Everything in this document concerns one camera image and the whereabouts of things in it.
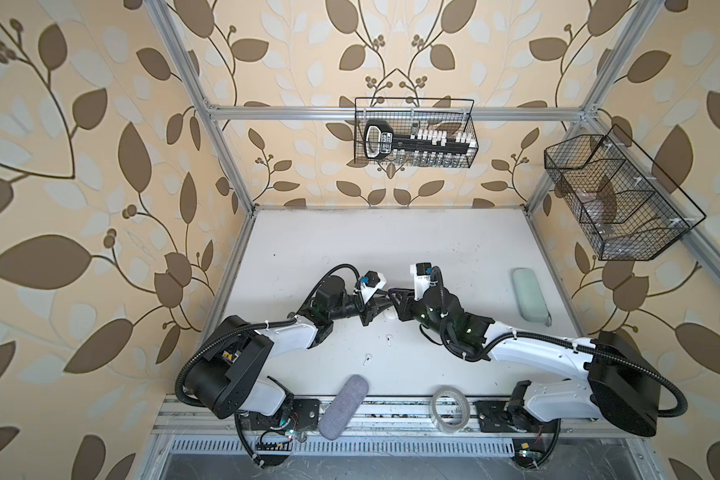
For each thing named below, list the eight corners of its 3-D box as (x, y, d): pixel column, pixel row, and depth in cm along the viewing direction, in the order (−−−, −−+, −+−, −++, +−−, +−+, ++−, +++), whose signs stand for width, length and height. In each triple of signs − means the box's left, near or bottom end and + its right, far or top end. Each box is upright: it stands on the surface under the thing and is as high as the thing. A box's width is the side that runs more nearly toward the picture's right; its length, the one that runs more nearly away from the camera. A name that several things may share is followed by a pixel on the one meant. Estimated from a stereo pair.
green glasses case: (525, 326, 92) (529, 321, 89) (506, 272, 104) (510, 267, 101) (551, 326, 92) (556, 321, 89) (529, 272, 104) (533, 267, 101)
